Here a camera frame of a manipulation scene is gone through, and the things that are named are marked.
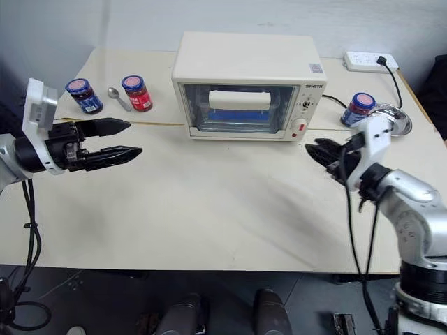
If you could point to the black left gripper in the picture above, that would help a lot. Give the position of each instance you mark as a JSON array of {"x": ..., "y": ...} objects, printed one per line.
[{"x": 64, "y": 139}]

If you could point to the metal spoon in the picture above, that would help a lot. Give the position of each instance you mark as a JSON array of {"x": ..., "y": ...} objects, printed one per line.
[{"x": 117, "y": 97}]

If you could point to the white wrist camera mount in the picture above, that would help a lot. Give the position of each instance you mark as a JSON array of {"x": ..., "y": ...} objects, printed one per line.
[
  {"x": 375, "y": 139},
  {"x": 36, "y": 104}
]

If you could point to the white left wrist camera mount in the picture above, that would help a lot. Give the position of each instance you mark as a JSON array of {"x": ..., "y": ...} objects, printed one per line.
[{"x": 36, "y": 104}]

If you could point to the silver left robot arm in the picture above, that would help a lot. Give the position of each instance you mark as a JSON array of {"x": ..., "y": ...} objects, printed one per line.
[{"x": 10, "y": 157}]

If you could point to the cream toaster oven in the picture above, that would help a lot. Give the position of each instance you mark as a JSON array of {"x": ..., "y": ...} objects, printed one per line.
[{"x": 244, "y": 59}]

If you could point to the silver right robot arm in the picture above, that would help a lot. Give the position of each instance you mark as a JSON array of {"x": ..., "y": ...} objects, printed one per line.
[{"x": 415, "y": 216}]

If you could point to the black object beside table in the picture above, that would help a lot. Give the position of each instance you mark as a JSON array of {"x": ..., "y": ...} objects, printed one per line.
[{"x": 434, "y": 94}]

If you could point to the black block under table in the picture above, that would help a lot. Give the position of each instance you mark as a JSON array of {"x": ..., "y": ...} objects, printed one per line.
[{"x": 342, "y": 324}]

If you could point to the blue-label jam jar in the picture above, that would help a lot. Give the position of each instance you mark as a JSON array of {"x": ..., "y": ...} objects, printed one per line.
[
  {"x": 356, "y": 110},
  {"x": 85, "y": 97}
]

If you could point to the white power strip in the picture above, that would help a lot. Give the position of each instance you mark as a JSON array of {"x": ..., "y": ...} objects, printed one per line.
[{"x": 363, "y": 61}]

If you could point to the dark rounded shape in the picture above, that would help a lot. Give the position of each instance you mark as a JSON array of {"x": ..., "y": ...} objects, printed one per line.
[
  {"x": 272, "y": 312},
  {"x": 181, "y": 317}
]

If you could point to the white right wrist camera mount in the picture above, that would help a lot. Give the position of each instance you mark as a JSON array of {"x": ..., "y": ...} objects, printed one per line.
[{"x": 375, "y": 139}]

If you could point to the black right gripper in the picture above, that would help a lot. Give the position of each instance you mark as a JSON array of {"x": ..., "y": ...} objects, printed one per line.
[{"x": 349, "y": 160}]

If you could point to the round metal plate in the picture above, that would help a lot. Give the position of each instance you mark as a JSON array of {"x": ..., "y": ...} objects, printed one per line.
[{"x": 398, "y": 122}]

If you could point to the red-label jam jar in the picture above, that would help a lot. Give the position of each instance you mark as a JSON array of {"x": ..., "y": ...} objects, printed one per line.
[{"x": 138, "y": 94}]

